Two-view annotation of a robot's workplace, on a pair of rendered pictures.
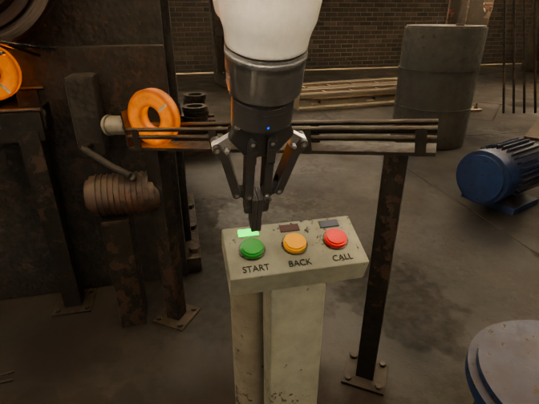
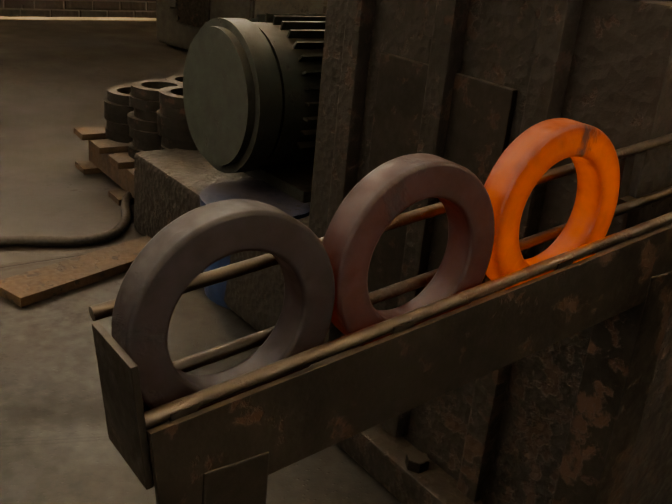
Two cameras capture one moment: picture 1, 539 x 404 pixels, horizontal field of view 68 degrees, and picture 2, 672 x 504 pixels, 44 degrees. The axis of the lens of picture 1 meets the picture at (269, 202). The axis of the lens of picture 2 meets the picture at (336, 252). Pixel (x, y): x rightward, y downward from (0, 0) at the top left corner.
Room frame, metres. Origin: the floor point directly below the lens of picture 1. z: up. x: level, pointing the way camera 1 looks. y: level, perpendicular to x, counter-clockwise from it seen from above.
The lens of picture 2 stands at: (0.36, 2.02, 0.93)
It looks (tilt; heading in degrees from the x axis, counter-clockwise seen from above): 22 degrees down; 335
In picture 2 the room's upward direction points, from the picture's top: 6 degrees clockwise
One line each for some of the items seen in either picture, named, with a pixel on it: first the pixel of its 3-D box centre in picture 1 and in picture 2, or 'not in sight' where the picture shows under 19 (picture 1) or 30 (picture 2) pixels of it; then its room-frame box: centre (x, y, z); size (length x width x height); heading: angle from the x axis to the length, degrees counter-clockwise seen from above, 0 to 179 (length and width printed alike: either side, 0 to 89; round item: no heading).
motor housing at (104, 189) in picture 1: (136, 250); not in sight; (1.10, 0.43, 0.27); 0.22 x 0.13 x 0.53; 103
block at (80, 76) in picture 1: (88, 115); not in sight; (1.22, 0.56, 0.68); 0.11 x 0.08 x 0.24; 13
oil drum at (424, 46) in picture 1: (435, 85); not in sight; (3.24, -1.31, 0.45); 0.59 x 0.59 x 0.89
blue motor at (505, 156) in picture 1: (508, 171); not in sight; (2.06, -1.32, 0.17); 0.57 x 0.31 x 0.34; 123
